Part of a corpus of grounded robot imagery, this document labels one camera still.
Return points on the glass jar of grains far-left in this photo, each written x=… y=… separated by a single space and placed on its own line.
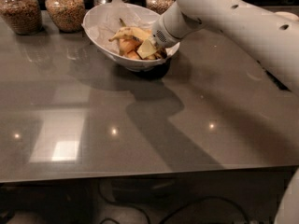
x=23 y=17

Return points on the orange carrot upper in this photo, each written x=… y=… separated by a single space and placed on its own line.
x=127 y=45

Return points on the orange carrot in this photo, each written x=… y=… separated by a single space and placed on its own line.
x=127 y=45
x=132 y=55

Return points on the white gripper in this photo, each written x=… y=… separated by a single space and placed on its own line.
x=164 y=34

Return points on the black rubber mat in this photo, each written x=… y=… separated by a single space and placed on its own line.
x=279 y=84

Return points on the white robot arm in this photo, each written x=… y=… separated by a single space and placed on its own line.
x=265 y=121

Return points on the white paper bowl liner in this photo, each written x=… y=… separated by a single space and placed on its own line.
x=103 y=21

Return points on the orange carrot lower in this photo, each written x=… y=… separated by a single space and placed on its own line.
x=132 y=55

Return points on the white oval bowl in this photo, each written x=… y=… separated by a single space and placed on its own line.
x=139 y=65

